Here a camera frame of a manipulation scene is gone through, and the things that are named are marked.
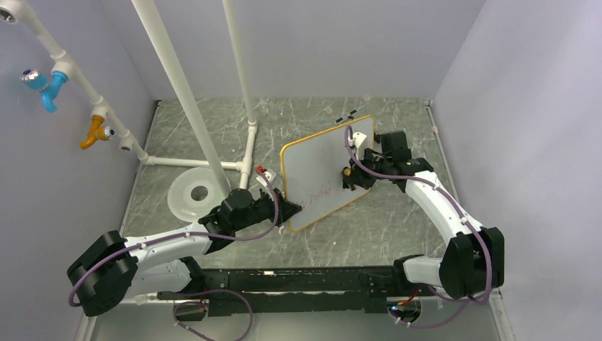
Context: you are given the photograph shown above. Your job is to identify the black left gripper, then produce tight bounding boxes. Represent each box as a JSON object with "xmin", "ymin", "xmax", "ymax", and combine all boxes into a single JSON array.
[{"xmin": 233, "ymin": 187, "xmax": 302, "ymax": 232}]

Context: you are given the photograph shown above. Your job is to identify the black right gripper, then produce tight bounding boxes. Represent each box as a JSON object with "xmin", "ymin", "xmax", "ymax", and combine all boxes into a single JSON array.
[{"xmin": 347, "ymin": 147, "xmax": 392, "ymax": 190}]

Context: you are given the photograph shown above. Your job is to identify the yellow framed whiteboard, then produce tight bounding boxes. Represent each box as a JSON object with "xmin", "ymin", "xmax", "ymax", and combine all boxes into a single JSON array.
[{"xmin": 280, "ymin": 115, "xmax": 376, "ymax": 232}]

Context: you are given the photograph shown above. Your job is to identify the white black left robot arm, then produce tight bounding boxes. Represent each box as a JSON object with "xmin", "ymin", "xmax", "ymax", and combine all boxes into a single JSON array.
[{"xmin": 67, "ymin": 189, "xmax": 302, "ymax": 317}]

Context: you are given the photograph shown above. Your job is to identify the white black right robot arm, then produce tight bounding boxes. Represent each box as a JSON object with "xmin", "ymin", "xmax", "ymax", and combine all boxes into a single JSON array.
[{"xmin": 341, "ymin": 127, "xmax": 505, "ymax": 303}]

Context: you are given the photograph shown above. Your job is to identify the orange plastic faucet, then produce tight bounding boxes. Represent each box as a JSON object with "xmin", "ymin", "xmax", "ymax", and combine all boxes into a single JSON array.
[{"xmin": 79, "ymin": 115, "xmax": 116, "ymax": 150}]

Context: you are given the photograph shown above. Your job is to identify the blue plastic faucet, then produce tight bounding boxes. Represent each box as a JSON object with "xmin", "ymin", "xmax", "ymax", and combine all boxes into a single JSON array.
[{"xmin": 20, "ymin": 69, "xmax": 69, "ymax": 112}]

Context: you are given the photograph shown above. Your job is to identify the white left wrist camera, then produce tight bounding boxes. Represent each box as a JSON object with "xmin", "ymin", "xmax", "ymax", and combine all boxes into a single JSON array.
[{"xmin": 254, "ymin": 165, "xmax": 280, "ymax": 190}]

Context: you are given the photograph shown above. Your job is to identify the black wire board stand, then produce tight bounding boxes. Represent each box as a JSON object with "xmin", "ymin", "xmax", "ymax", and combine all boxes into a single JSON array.
[{"xmin": 334, "ymin": 105, "xmax": 369, "ymax": 126}]

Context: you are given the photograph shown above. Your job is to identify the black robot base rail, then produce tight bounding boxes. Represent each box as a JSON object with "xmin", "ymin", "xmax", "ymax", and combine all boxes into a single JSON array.
[{"xmin": 158, "ymin": 266, "xmax": 427, "ymax": 317}]

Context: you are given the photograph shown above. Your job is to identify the white pvc pipe frame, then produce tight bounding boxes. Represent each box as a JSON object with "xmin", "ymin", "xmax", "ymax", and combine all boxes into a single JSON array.
[{"xmin": 1, "ymin": 1, "xmax": 258, "ymax": 194}]

